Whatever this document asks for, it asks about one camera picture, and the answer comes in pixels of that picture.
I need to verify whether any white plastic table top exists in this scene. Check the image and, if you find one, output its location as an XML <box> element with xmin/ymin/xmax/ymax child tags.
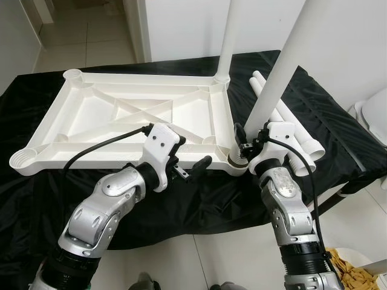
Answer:
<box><xmin>9</xmin><ymin>68</ymin><xmax>247</xmax><ymax>177</ymax></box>

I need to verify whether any black tablecloth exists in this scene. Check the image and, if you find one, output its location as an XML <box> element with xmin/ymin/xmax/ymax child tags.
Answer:
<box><xmin>0</xmin><ymin>50</ymin><xmax>387</xmax><ymax>272</ymax></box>

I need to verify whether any grey left robot foot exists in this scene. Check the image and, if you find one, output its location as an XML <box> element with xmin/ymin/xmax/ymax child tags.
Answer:
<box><xmin>136</xmin><ymin>272</ymin><xmax>161</xmax><ymax>290</ymax></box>

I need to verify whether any grey robot foot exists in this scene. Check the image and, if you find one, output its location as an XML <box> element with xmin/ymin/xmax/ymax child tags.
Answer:
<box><xmin>212</xmin><ymin>281</ymin><xmax>240</xmax><ymax>290</ymax></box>
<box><xmin>136</xmin><ymin>272</ymin><xmax>161</xmax><ymax>290</ymax></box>

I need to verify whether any grey right robot foot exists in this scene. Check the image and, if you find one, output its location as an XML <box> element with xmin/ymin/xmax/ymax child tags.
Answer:
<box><xmin>212</xmin><ymin>281</ymin><xmax>240</xmax><ymax>290</ymax></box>

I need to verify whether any white round appliance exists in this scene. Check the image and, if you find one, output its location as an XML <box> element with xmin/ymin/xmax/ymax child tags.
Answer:
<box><xmin>354</xmin><ymin>88</ymin><xmax>387</xmax><ymax>146</ymax></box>

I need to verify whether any white round basin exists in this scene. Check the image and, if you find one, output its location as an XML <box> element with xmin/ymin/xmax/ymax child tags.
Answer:
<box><xmin>336</xmin><ymin>246</ymin><xmax>387</xmax><ymax>290</ymax></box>

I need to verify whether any yellow cloth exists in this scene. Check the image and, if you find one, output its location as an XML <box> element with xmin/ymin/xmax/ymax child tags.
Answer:
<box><xmin>327</xmin><ymin>248</ymin><xmax>379</xmax><ymax>290</ymax></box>

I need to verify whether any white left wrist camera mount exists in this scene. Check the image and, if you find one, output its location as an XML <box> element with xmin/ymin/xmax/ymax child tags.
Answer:
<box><xmin>141</xmin><ymin>124</ymin><xmax>185</xmax><ymax>193</ymax></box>

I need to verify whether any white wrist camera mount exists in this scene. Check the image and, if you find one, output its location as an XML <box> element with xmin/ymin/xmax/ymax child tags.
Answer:
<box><xmin>248</xmin><ymin>122</ymin><xmax>296</xmax><ymax>176</ymax></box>
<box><xmin>141</xmin><ymin>124</ymin><xmax>185</xmax><ymax>193</ymax></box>

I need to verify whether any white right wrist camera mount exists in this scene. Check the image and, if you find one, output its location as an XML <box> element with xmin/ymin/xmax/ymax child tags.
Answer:
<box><xmin>248</xmin><ymin>122</ymin><xmax>296</xmax><ymax>176</ymax></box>

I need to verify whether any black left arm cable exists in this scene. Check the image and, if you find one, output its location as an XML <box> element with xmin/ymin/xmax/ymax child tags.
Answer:
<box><xmin>62</xmin><ymin>124</ymin><xmax>155</xmax><ymax>176</ymax></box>

